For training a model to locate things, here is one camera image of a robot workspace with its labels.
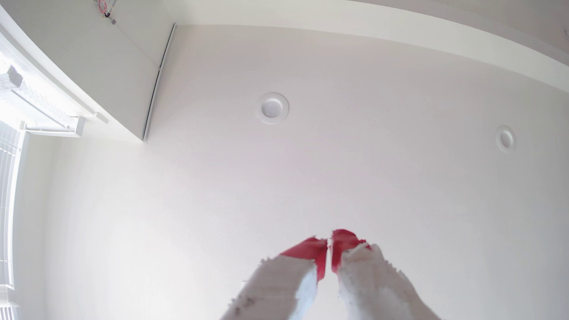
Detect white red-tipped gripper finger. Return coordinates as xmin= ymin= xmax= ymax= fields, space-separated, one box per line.
xmin=220 ymin=237 xmax=329 ymax=320
xmin=331 ymin=229 xmax=442 ymax=320

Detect round recessed ceiling light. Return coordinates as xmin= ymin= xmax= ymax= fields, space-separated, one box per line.
xmin=496 ymin=125 xmax=517 ymax=154
xmin=256 ymin=92 xmax=290 ymax=124

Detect dark metal door track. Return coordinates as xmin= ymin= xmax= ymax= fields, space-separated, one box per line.
xmin=141 ymin=22 xmax=178 ymax=143

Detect white window blind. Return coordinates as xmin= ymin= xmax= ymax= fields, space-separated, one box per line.
xmin=0 ymin=120 xmax=23 ymax=292

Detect white bundled blind slats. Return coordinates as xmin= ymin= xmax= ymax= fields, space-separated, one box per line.
xmin=0 ymin=64 xmax=24 ymax=92

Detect white blind headrail bracket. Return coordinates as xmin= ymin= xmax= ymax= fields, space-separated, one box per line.
xmin=20 ymin=116 xmax=85 ymax=137

